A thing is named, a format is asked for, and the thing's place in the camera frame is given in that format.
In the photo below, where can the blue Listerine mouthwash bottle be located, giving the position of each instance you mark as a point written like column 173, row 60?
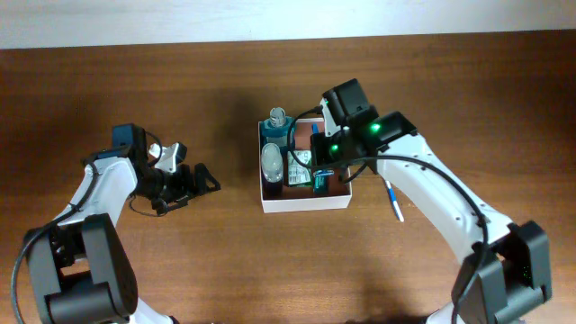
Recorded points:
column 275, row 128

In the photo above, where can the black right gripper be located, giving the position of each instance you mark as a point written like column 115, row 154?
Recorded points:
column 321, row 154

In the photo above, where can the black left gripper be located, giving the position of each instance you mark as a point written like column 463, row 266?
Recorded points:
column 187, row 186

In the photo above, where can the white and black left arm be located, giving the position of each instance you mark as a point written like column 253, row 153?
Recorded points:
column 79, row 270

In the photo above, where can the blue and white toothbrush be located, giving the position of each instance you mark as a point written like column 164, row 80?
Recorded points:
column 394, row 202

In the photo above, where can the white cardboard box, pink inside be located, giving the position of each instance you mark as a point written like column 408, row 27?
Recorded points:
column 303, row 199

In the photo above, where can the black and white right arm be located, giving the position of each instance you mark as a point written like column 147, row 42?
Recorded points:
column 505, row 269

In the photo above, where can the green Colgate toothpaste tube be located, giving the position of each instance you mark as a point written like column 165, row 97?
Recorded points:
column 321, row 183

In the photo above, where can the clear pump soap bottle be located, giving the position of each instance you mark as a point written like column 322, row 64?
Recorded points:
column 272, row 168

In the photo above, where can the blue disposable razor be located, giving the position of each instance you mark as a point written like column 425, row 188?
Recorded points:
column 320, row 172

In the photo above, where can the green and white soap packet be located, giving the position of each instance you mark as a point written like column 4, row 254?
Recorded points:
column 299, row 174

